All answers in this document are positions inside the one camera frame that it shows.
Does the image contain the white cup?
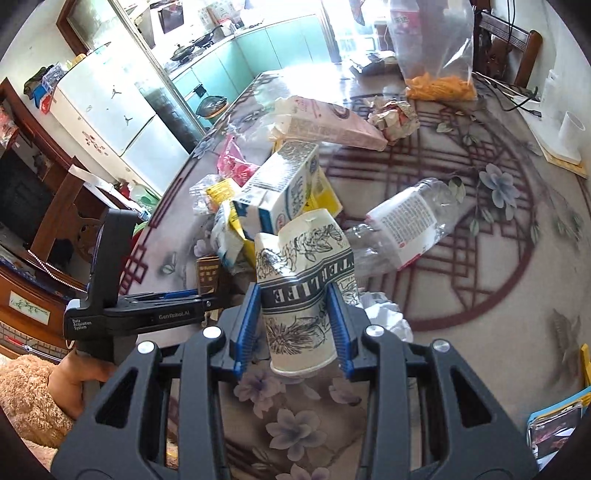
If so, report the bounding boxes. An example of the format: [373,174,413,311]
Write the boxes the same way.
[558,111,587,155]

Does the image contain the black cable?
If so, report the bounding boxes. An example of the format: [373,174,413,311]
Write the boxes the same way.
[473,0,543,116]

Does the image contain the clear bag of orange snacks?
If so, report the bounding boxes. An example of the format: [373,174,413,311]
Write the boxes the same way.
[385,0,478,102]

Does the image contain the black television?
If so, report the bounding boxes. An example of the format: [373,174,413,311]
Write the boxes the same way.
[0,148,54,247]

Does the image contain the printed paper cup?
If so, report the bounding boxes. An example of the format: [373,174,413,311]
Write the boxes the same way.
[254,209,361,377]

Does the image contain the floral tablecloth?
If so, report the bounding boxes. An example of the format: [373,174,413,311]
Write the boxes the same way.
[117,62,591,480]

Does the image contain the clear plastic wrap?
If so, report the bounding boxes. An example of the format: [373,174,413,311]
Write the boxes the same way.
[231,111,287,153]

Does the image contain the teal kitchen cabinets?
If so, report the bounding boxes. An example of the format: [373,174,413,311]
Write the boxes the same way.
[171,14,333,134]

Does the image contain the red handled tool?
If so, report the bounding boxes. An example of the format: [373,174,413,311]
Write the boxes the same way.
[0,337,61,365]

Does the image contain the green kitchen trash bin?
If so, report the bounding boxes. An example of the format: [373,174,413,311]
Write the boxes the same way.
[195,95,229,120]

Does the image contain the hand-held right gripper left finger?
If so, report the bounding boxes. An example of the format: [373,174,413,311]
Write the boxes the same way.
[51,282,262,480]

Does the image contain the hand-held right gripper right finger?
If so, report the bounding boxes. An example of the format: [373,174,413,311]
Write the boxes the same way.
[325,282,541,480]

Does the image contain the pink plastic bag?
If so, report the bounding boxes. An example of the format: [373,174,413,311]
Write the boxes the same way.
[217,134,262,188]

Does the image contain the clear plastic bottle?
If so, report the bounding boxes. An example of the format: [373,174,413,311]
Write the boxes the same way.
[344,178,462,278]

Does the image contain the glass sliding door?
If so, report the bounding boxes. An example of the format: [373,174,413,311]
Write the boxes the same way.
[113,0,208,153]

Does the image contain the flattened yellow carton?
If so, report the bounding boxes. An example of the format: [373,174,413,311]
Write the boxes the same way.
[300,166,345,222]

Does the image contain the pink carton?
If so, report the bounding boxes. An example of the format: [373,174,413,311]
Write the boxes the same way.
[272,95,389,151]

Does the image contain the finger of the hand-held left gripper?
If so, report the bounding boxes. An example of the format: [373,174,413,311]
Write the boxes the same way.
[122,288,204,303]
[201,292,238,319]

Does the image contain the small dark brown box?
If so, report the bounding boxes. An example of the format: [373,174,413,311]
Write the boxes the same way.
[196,256,227,296]

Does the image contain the crumpled white yellow wrapper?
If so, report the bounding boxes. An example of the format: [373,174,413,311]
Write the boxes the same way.
[210,200,257,273]

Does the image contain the crumpled white tissue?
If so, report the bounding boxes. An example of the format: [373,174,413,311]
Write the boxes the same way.
[358,291,414,342]

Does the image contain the long white cardboard box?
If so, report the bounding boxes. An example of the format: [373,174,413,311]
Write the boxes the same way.
[69,166,139,204]

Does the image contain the white bead string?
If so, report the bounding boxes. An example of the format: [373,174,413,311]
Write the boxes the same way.
[28,249,90,291]

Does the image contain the blue red box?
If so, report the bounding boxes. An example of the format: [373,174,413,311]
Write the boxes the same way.
[39,76,58,114]

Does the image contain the carved wooden chair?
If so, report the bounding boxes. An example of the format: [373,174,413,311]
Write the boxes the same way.
[30,157,141,278]

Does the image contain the dark wooden chair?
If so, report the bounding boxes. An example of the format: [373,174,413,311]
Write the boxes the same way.
[471,0,543,88]

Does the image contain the crumpled paper wrapper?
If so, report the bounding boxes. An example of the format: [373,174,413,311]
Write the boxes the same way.
[367,95,421,146]

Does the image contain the blue magazine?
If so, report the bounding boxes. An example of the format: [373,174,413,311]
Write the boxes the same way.
[526,399,585,462]

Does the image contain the wooden cabinet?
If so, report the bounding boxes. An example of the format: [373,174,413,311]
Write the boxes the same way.
[0,76,139,361]

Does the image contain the white refrigerator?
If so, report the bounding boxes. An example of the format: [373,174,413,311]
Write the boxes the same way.
[48,44,190,183]

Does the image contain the blue white milk carton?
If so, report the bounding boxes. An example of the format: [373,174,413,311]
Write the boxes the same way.
[231,141,324,241]

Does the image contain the yellow packet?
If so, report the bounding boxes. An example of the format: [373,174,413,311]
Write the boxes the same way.
[205,178,241,208]

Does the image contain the black frying pan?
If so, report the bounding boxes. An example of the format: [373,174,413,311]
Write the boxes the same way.
[191,25,225,47]

